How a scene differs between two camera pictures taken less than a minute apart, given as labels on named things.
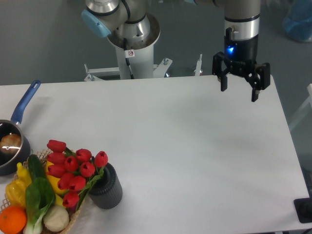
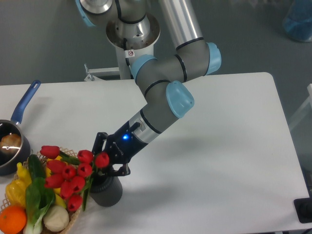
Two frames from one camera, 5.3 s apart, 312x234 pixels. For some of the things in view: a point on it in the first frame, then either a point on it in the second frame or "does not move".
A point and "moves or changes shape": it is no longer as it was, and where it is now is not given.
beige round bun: [56, 218] does not move
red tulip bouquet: [75, 170] moves or changes shape
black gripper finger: [221, 67] -> [97, 145]
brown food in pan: [10, 142] does not move
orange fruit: [13, 220] does not move
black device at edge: [303, 208] does not move
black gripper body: [240, 56] -> [122, 146]
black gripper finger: [261, 80] -> [123, 171]
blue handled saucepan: [15, 146] does not move
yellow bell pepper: [16, 189] does not move
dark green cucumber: [36, 167] does not move
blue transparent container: [297, 23] does not move
